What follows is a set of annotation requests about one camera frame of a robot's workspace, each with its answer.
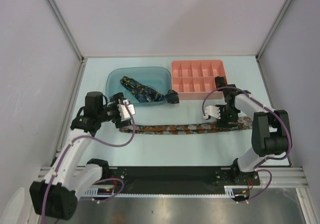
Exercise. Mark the teal plastic bin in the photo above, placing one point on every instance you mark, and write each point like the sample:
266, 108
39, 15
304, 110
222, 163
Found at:
158, 78

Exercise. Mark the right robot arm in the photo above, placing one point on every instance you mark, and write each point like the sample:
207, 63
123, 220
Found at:
270, 138

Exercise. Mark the right corner aluminium post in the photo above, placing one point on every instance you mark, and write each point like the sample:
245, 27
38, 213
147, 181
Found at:
279, 18

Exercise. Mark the left corner aluminium post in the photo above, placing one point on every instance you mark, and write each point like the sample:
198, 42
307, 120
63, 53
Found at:
65, 29

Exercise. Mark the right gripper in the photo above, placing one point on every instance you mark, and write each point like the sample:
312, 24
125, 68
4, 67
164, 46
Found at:
223, 123

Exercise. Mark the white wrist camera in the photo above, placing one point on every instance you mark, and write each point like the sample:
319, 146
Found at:
126, 109
212, 111

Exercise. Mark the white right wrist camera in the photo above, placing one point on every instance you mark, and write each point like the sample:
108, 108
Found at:
212, 111

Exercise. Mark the pink compartment organizer tray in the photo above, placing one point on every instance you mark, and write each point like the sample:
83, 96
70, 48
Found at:
194, 79

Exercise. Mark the rolled dark tie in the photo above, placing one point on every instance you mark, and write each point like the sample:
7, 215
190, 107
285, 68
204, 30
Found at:
220, 81

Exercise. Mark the aluminium frame rail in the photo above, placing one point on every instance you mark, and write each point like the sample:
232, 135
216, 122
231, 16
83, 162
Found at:
282, 177

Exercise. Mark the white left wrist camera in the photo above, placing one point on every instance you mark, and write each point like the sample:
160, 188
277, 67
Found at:
126, 109

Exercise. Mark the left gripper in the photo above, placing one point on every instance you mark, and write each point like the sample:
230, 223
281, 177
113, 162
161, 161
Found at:
118, 123

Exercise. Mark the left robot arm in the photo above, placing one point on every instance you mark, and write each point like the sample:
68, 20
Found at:
58, 193

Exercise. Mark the corner aluminium post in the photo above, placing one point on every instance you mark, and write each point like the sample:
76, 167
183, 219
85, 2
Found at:
65, 29
279, 18

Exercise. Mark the navy yellow patterned tie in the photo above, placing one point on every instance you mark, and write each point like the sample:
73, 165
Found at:
145, 94

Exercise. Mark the white cable duct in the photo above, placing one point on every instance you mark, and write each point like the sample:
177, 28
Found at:
108, 191

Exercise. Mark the orange floral tie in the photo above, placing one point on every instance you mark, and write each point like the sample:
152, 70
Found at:
244, 123

